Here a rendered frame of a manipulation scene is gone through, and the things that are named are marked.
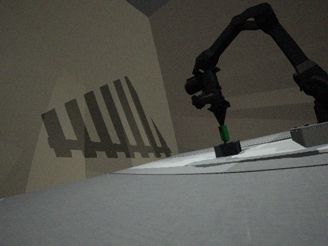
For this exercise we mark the dark green marker cap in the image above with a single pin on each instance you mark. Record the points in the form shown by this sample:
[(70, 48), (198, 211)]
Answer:
[(224, 133)]

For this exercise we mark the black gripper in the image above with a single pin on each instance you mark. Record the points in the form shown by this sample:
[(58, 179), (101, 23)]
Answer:
[(216, 99)]

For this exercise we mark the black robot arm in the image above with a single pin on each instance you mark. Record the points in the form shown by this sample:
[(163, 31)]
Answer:
[(309, 76)]

